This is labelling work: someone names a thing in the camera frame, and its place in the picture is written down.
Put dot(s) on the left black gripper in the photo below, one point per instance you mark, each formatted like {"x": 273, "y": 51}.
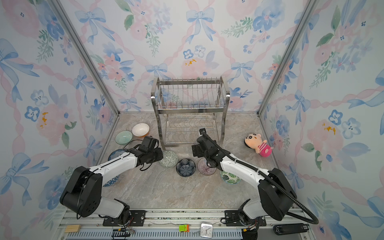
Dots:
{"x": 160, "y": 156}

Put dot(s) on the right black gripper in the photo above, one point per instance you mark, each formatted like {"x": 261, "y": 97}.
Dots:
{"x": 196, "y": 151}

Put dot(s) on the green white patterned bowl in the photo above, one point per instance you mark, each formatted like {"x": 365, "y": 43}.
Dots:
{"x": 170, "y": 159}

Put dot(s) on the dark blue flower bowl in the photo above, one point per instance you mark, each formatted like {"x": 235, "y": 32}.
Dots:
{"x": 186, "y": 168}

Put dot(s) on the stainless steel dish rack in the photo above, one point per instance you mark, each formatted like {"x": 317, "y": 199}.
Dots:
{"x": 184, "y": 106}

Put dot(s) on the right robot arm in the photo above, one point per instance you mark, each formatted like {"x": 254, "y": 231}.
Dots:
{"x": 271, "y": 202}

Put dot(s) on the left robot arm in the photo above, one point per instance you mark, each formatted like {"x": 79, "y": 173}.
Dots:
{"x": 83, "y": 192}

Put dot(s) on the pink purple glass bowl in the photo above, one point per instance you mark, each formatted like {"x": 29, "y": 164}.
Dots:
{"x": 204, "y": 169}

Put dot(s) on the white orange bowl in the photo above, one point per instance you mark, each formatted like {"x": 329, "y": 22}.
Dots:
{"x": 141, "y": 130}

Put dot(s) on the pale green bowl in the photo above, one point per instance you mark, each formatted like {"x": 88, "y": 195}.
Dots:
{"x": 124, "y": 137}

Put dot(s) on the blue white patterned bowl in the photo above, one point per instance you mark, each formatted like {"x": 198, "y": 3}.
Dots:
{"x": 115, "y": 153}

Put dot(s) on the green leaf pattern bowl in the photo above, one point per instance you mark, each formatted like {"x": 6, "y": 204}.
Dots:
{"x": 229, "y": 178}

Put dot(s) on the blue mesh pattern bowl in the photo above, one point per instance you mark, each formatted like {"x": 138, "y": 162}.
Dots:
{"x": 112, "y": 181}

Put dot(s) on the plush doll pink shirt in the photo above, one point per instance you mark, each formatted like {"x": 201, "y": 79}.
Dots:
{"x": 255, "y": 142}

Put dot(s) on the small silver alarm clock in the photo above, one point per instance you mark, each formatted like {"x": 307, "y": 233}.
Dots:
{"x": 206, "y": 230}

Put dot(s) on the green orange small block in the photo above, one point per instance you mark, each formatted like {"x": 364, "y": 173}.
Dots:
{"x": 184, "y": 228}

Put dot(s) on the wooden block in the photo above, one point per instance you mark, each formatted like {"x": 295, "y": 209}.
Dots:
{"x": 73, "y": 228}

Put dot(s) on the black stapler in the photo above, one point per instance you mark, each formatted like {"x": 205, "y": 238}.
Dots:
{"x": 289, "y": 229}

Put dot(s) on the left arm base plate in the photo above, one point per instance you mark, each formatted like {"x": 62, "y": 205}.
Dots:
{"x": 136, "y": 219}

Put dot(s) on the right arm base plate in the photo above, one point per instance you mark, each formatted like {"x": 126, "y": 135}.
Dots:
{"x": 236, "y": 218}

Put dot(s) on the black connector with wires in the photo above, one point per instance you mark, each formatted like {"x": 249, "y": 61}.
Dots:
{"x": 120, "y": 234}

